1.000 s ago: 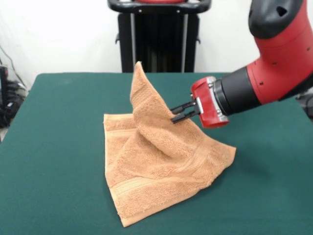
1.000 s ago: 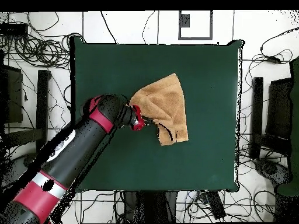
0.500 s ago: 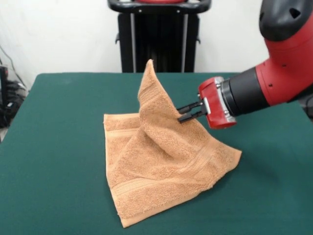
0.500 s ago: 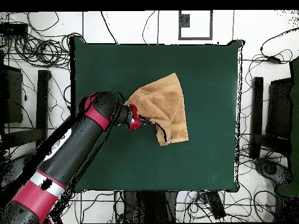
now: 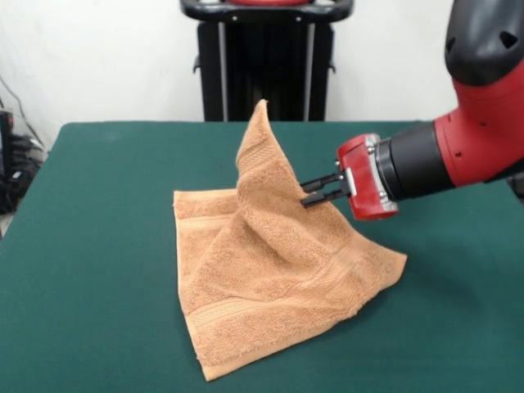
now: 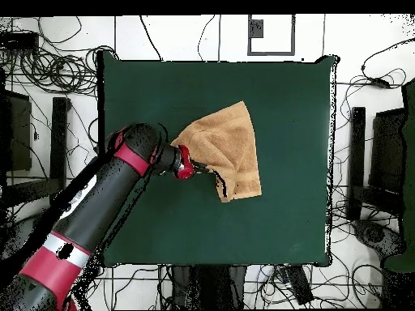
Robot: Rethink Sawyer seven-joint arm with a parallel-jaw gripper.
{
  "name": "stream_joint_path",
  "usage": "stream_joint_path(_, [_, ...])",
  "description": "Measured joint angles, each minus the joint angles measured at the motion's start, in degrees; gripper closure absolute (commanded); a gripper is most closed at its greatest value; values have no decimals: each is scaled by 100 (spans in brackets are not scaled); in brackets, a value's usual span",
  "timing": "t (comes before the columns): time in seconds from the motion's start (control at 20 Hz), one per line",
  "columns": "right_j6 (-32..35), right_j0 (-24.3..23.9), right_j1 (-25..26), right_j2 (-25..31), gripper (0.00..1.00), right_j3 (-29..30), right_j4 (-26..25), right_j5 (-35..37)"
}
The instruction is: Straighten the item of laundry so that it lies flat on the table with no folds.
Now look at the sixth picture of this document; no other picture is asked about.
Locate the tan terry towel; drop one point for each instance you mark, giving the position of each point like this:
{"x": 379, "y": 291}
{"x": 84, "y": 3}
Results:
{"x": 227, "y": 142}

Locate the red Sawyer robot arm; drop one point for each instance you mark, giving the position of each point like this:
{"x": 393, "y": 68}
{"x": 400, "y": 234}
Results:
{"x": 97, "y": 207}

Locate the flat black box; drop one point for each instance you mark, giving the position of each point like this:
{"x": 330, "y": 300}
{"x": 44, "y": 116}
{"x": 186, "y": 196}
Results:
{"x": 19, "y": 40}

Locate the dark green table cloth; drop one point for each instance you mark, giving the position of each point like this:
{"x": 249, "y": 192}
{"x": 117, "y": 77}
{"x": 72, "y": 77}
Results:
{"x": 259, "y": 226}

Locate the black power strip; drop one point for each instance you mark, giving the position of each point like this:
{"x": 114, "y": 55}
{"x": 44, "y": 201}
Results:
{"x": 300, "y": 285}

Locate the black equipment box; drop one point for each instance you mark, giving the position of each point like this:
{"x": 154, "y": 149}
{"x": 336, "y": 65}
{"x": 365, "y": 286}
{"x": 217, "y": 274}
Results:
{"x": 387, "y": 149}
{"x": 19, "y": 136}

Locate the grey office chair base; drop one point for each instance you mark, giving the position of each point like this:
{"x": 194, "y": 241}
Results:
{"x": 13, "y": 241}
{"x": 374, "y": 235}

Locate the black power adapter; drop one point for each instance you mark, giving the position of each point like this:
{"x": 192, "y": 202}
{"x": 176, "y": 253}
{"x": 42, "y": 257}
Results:
{"x": 380, "y": 83}

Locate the green hanging cloth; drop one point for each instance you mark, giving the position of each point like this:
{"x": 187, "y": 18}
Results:
{"x": 409, "y": 162}

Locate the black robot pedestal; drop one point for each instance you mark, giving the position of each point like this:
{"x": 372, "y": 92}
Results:
{"x": 210, "y": 288}

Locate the black stand frame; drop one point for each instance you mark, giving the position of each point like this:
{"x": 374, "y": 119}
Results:
{"x": 356, "y": 162}
{"x": 58, "y": 129}

